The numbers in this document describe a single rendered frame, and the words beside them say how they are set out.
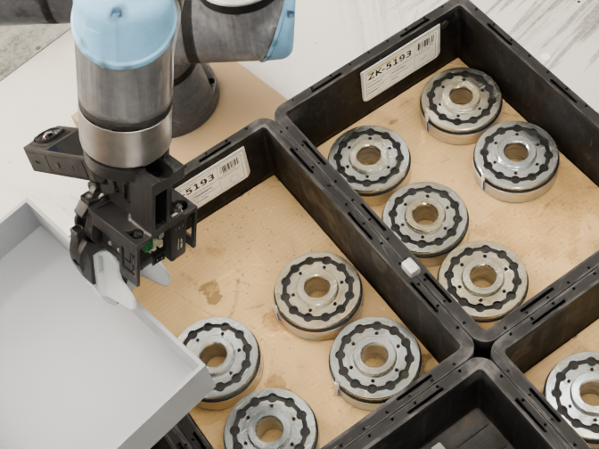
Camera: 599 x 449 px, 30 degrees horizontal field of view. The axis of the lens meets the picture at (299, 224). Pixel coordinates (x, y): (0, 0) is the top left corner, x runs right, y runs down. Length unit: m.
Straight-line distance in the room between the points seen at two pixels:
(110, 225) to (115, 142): 0.09
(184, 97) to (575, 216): 0.56
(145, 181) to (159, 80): 0.09
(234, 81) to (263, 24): 0.22
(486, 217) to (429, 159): 0.11
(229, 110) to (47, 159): 0.66
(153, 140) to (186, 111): 0.70
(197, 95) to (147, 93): 0.73
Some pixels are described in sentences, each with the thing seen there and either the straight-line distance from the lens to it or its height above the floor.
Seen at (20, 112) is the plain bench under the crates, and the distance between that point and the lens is 1.75.
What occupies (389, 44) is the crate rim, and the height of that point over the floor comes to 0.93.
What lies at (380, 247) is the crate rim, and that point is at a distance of 1.24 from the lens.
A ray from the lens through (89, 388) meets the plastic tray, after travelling 1.08.
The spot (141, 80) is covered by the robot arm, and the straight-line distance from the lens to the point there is 0.85.
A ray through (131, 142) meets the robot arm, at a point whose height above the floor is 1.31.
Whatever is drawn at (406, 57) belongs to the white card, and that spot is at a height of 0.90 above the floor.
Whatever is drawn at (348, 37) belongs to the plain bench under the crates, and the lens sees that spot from 1.73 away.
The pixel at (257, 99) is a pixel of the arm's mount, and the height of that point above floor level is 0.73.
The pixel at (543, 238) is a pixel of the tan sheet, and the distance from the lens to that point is 1.37.
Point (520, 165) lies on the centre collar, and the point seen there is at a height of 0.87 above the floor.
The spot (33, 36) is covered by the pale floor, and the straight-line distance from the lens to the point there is 2.84.
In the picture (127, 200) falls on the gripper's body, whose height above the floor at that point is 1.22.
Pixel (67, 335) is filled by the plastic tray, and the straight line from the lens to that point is 1.11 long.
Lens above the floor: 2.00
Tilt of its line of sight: 58 degrees down
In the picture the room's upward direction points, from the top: 11 degrees counter-clockwise
